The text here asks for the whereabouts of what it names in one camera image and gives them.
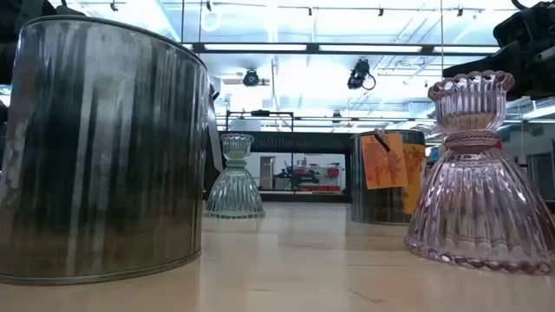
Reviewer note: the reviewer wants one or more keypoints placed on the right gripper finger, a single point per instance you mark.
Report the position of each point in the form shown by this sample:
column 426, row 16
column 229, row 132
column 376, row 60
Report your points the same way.
column 498, row 60

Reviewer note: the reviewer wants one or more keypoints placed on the pink glass candle holder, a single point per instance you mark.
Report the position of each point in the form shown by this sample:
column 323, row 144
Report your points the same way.
column 477, row 195

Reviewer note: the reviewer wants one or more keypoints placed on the tin can with orange tags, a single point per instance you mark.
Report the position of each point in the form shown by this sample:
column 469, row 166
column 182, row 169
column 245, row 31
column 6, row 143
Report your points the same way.
column 381, row 203

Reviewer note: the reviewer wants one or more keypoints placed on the clear glass candle holder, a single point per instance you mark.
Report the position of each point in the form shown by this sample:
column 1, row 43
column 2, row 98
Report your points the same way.
column 234, row 186

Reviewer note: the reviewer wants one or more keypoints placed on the thin vertical pole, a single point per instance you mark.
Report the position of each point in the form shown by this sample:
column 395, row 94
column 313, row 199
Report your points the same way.
column 442, row 43

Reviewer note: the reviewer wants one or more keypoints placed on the black mesh metal shelf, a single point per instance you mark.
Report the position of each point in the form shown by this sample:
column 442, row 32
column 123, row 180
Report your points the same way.
column 303, row 142

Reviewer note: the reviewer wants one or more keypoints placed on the workbench with red bins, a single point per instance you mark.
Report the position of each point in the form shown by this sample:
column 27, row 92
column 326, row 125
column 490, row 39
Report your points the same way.
column 308, row 175

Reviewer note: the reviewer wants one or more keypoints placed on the black round lamp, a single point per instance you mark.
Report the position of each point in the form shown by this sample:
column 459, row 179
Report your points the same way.
column 250, row 78

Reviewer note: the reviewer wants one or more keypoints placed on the grey door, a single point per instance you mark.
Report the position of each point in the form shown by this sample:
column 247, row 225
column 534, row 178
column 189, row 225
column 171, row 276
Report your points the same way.
column 266, row 173

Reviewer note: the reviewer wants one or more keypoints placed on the black overhead frame beam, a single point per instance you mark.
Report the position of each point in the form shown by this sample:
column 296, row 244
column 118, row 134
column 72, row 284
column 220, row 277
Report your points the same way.
column 312, row 48

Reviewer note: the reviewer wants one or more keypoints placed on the black metal table frame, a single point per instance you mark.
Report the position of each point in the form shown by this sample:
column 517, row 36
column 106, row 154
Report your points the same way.
column 303, row 197

